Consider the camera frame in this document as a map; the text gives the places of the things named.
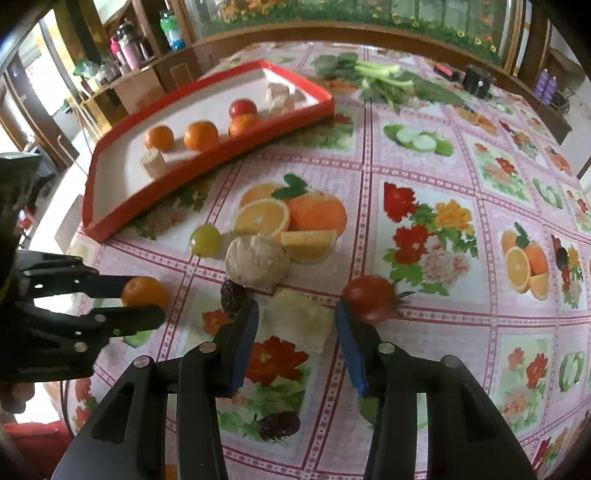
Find leafy green vegetables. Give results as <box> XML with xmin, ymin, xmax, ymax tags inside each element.
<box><xmin>311</xmin><ymin>53</ymin><xmax>467</xmax><ymax>112</ymax></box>

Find black device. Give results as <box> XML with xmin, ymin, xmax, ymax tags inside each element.
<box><xmin>463</xmin><ymin>65</ymin><xmax>497</xmax><ymax>99</ymax></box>

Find red tomato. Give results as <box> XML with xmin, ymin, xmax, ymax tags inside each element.
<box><xmin>229</xmin><ymin>98</ymin><xmax>258</xmax><ymax>118</ymax></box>
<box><xmin>341</xmin><ymin>275</ymin><xmax>416</xmax><ymax>324</ymax></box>

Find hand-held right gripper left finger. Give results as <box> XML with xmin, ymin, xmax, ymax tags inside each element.
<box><xmin>51</xmin><ymin>298</ymin><xmax>260</xmax><ymax>480</ymax></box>

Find small orange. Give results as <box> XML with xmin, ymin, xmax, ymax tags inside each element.
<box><xmin>121</xmin><ymin>276</ymin><xmax>169</xmax><ymax>311</ymax></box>
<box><xmin>228</xmin><ymin>113</ymin><xmax>262</xmax><ymax>138</ymax></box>
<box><xmin>144</xmin><ymin>124</ymin><xmax>176</xmax><ymax>152</ymax></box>
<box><xmin>183</xmin><ymin>120</ymin><xmax>220</xmax><ymax>152</ymax></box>

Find pink fruit print tablecloth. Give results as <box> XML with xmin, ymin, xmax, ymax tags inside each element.
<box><xmin>60</xmin><ymin>41</ymin><xmax>591</xmax><ymax>480</ymax></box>

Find person's left hand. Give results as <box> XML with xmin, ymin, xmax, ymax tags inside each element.
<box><xmin>0</xmin><ymin>382</ymin><xmax>37</xmax><ymax>415</ymax></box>

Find person's left forearm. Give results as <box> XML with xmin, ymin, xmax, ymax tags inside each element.
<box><xmin>0</xmin><ymin>420</ymin><xmax>72</xmax><ymax>480</ymax></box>

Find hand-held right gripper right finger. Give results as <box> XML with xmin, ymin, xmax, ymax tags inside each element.
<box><xmin>335</xmin><ymin>300</ymin><xmax>539</xmax><ymax>480</ymax></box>

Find wooden cabinet with floral glass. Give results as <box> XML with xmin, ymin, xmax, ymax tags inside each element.
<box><xmin>152</xmin><ymin>0</ymin><xmax>573</xmax><ymax>146</ymax></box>

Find pink thermos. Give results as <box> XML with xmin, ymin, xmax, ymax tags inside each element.
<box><xmin>119</xmin><ymin>36</ymin><xmax>141</xmax><ymax>70</ymax></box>

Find dark red date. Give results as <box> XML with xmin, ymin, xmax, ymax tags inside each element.
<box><xmin>220</xmin><ymin>279</ymin><xmax>250</xmax><ymax>318</ymax></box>

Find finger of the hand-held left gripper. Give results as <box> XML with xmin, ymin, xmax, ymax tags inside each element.
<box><xmin>21</xmin><ymin>301</ymin><xmax>166</xmax><ymax>381</ymax></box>
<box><xmin>18</xmin><ymin>253</ymin><xmax>134</xmax><ymax>298</ymax></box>

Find wooden sideboard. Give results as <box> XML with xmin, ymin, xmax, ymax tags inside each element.
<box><xmin>60</xmin><ymin>44</ymin><xmax>222</xmax><ymax>153</ymax></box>

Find green and blue bottle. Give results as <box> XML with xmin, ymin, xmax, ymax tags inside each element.
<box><xmin>159</xmin><ymin>9</ymin><xmax>186</xmax><ymax>51</ymax></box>

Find red rimmed white tray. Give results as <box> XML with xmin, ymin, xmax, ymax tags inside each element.
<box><xmin>82</xmin><ymin>60</ymin><xmax>336</xmax><ymax>243</ymax></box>

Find green tomato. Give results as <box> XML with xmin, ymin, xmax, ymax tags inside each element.
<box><xmin>189</xmin><ymin>224</ymin><xmax>222</xmax><ymax>258</ymax></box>

